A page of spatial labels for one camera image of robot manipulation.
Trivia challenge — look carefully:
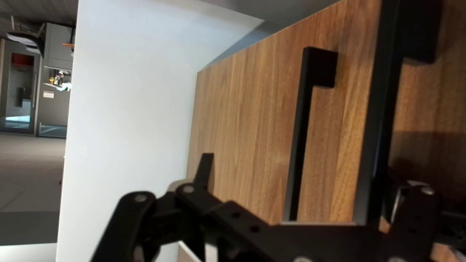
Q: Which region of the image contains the wooden cabinet door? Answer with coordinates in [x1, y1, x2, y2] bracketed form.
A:
[390, 0, 466, 206]
[189, 0, 384, 226]

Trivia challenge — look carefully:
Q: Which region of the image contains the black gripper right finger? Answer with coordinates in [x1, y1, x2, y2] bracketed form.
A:
[311, 187, 442, 262]

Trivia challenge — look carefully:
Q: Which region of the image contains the black cabinet door handle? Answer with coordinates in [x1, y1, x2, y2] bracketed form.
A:
[285, 47, 339, 222]

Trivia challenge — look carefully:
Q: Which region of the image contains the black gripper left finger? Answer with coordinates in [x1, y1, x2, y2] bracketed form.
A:
[90, 182, 312, 262]

